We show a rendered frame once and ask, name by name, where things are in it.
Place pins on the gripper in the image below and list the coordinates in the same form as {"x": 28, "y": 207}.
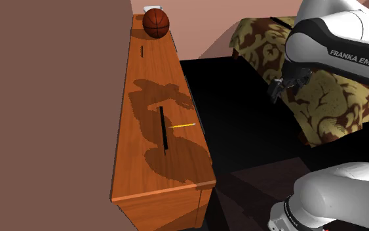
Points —
{"x": 296, "y": 71}

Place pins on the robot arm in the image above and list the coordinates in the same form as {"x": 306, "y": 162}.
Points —
{"x": 328, "y": 44}

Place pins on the bed with patterned brown cover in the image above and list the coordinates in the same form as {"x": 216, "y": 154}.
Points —
{"x": 328, "y": 108}

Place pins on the yellow pencil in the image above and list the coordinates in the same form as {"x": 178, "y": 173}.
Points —
{"x": 182, "y": 125}

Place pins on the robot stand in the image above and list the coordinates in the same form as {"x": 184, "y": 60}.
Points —
{"x": 254, "y": 192}

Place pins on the wooden chest of drawers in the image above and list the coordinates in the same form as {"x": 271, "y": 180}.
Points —
{"x": 158, "y": 80}

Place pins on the long black stick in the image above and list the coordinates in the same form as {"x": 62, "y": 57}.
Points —
{"x": 163, "y": 129}

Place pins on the orange basketball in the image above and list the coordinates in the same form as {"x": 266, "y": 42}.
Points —
{"x": 156, "y": 23}

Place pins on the short black pen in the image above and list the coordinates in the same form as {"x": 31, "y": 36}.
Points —
{"x": 142, "y": 51}

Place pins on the white bowl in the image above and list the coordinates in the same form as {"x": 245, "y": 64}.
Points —
{"x": 149, "y": 8}

